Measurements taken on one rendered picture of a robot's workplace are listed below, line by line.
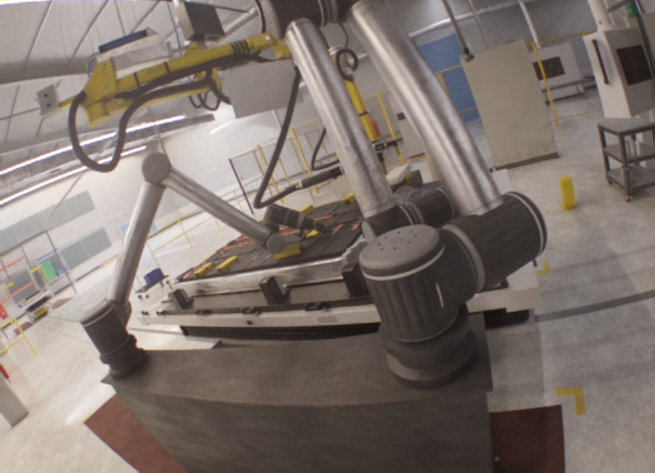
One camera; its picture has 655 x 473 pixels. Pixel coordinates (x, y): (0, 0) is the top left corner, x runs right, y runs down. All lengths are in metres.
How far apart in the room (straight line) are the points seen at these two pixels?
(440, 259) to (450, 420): 0.46
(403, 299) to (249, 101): 1.04
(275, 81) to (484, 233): 1.09
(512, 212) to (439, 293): 0.28
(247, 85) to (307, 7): 0.56
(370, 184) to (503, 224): 0.36
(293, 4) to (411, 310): 0.87
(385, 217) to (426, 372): 0.41
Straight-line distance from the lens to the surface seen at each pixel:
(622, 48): 3.51
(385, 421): 0.98
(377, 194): 0.88
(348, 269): 1.36
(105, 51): 1.47
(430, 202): 0.94
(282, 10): 1.01
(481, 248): 0.77
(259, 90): 1.47
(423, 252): 0.68
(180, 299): 2.36
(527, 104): 6.02
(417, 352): 0.77
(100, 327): 1.73
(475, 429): 1.01
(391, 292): 0.70
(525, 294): 1.24
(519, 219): 0.84
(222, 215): 1.67
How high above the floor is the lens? 1.53
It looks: 14 degrees down
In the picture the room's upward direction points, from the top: 22 degrees counter-clockwise
